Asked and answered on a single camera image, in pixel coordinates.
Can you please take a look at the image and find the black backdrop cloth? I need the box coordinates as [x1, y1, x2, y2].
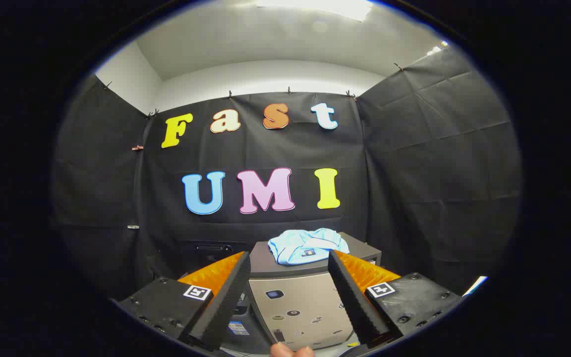
[53, 47, 521, 299]

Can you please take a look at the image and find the light blue shirt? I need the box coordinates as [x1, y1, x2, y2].
[268, 228, 350, 265]

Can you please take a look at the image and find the grey cabinet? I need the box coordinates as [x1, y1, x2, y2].
[247, 232, 382, 351]

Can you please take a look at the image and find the dark grey washing machine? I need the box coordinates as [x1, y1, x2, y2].
[176, 240, 272, 356]

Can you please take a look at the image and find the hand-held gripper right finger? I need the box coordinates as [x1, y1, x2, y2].
[328, 249, 464, 349]

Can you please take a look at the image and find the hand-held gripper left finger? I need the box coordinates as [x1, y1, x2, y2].
[117, 251, 251, 352]

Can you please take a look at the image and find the ceiling light panel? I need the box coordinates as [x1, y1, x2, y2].
[256, 0, 373, 22]

